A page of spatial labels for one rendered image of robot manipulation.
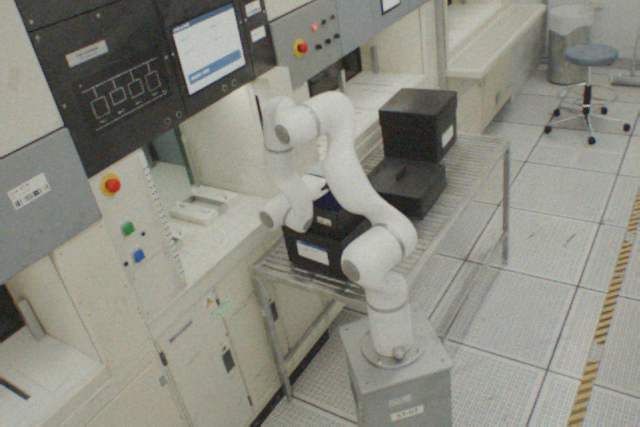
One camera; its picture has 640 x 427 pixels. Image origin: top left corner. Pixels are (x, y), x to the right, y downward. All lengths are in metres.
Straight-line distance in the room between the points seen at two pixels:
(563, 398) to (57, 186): 2.09
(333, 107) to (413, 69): 2.02
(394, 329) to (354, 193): 0.43
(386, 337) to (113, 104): 1.00
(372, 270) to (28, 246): 0.86
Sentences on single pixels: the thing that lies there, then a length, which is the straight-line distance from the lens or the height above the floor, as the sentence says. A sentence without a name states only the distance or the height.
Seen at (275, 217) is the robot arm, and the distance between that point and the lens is 1.79.
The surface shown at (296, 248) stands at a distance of 2.10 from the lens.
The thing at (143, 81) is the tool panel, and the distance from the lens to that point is 1.75.
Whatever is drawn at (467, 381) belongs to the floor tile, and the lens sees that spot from 2.70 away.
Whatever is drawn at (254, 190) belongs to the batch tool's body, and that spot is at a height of 0.90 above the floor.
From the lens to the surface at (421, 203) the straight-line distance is 2.27.
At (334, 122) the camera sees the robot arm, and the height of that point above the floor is 1.46.
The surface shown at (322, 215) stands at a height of 0.99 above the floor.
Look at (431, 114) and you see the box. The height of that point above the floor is 1.01.
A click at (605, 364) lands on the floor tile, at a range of 2.84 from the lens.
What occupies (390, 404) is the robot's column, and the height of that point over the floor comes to 0.67.
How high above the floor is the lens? 2.05
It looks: 31 degrees down
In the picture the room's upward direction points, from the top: 10 degrees counter-clockwise
